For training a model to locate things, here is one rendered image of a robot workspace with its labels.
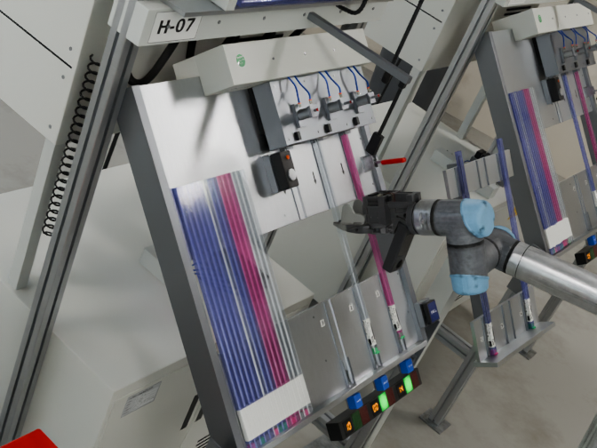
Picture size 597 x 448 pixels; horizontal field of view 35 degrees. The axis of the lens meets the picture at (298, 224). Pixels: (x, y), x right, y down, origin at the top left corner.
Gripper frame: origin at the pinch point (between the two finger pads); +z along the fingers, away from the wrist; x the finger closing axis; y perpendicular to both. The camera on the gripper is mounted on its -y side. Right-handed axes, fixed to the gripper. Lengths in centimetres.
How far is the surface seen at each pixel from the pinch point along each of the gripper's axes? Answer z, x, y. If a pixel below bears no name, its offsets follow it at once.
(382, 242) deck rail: 2.1, -19.0, -8.4
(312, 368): -3.7, 21.4, -24.9
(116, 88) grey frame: 8, 52, 36
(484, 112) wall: 130, -340, -13
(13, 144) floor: 190, -58, 16
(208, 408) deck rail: 0, 49, -23
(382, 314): -3.2, -7.5, -22.4
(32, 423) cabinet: 55, 49, -34
